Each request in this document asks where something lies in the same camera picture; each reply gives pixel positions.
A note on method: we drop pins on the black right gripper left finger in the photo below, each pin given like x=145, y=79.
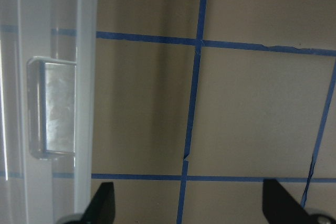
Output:
x=102, y=206

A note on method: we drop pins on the clear plastic box lid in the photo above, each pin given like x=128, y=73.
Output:
x=47, y=99

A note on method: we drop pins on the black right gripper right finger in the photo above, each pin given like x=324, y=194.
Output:
x=280, y=207

